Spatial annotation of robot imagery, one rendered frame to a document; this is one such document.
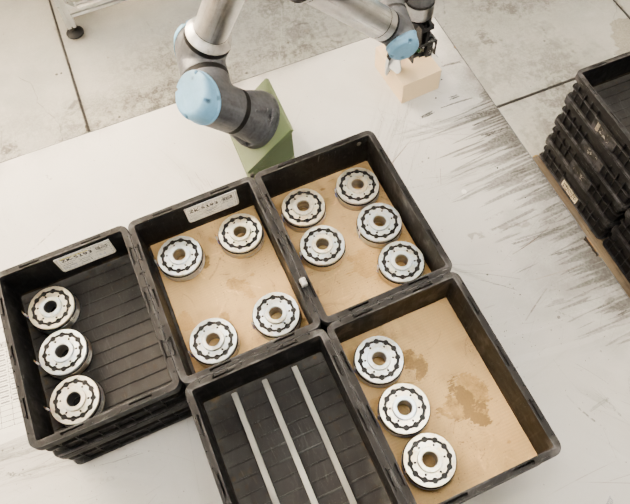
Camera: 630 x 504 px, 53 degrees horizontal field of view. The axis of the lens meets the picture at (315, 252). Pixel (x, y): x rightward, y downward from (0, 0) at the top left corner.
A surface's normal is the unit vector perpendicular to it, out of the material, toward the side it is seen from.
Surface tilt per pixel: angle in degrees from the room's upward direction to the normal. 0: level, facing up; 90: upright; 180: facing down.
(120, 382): 0
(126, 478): 0
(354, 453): 0
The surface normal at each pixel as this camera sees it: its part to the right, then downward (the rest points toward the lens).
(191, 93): -0.60, 0.01
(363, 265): -0.04, -0.45
